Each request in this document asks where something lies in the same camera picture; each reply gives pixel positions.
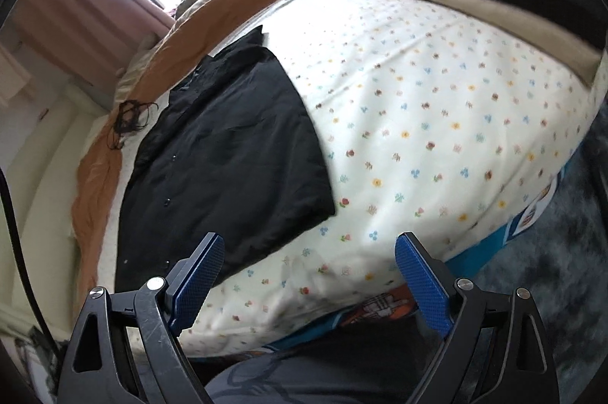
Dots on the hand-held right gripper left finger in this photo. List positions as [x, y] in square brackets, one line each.
[199, 276]

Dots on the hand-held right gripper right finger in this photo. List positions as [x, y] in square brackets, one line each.
[425, 285]

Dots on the black button shirt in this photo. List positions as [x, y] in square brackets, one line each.
[223, 157]

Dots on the grey blue rug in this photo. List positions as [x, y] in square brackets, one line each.
[560, 266]

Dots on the person's knees in grey trousers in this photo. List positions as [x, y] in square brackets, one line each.
[308, 380]

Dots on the floral white bed sheet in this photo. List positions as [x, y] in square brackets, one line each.
[427, 109]

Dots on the cream padded headboard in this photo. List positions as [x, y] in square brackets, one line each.
[42, 157]

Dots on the brown blanket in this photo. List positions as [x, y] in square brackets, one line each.
[218, 10]

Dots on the pink curtain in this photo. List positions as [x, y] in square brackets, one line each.
[95, 5]

